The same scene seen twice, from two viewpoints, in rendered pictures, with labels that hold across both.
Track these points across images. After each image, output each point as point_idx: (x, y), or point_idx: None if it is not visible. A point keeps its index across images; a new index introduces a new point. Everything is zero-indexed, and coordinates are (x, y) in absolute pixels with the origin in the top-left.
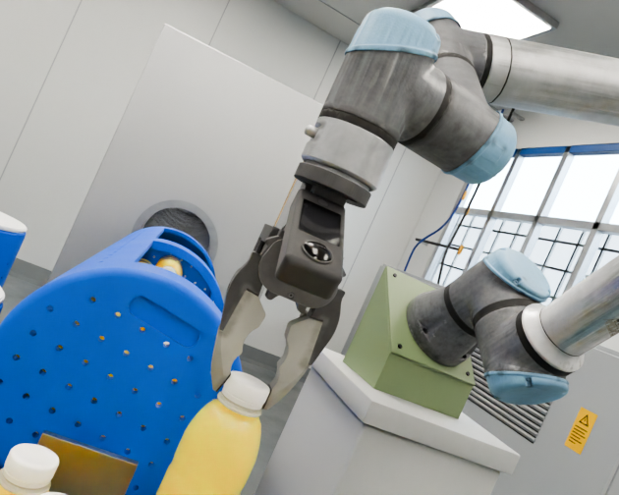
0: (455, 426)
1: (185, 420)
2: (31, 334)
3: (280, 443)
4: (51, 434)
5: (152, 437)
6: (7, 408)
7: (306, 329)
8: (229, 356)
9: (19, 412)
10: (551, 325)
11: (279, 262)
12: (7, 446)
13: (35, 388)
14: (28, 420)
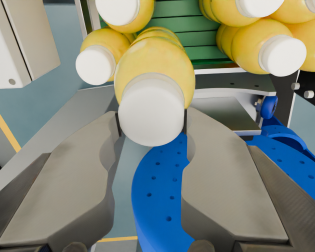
0: None
1: (171, 179)
2: None
3: (91, 251)
4: (255, 131)
5: (187, 164)
6: (281, 152)
7: (58, 205)
8: (203, 123)
9: (273, 152)
10: None
11: None
12: (261, 139)
13: (279, 165)
14: (264, 151)
